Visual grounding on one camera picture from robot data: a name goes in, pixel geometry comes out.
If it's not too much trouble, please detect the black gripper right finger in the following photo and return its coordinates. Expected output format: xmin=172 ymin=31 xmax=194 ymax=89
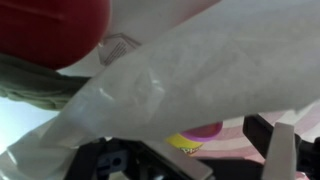
xmin=243 ymin=114 xmax=298 ymax=180

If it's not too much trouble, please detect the large red ball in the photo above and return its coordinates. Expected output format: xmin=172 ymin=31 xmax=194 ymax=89
xmin=0 ymin=0 xmax=112 ymax=71

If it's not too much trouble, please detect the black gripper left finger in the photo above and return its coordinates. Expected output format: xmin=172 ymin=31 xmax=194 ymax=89
xmin=143 ymin=139 xmax=214 ymax=180

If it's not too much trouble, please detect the white plastic bag red print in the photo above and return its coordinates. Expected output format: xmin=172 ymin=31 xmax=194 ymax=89
xmin=0 ymin=0 xmax=320 ymax=180

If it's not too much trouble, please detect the olive green cloth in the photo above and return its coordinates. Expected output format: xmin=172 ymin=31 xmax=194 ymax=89
xmin=0 ymin=52 xmax=93 ymax=111

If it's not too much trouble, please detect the yellow play-doh can purple lid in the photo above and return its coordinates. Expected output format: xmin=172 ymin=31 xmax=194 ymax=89
xmin=164 ymin=121 xmax=224 ymax=156

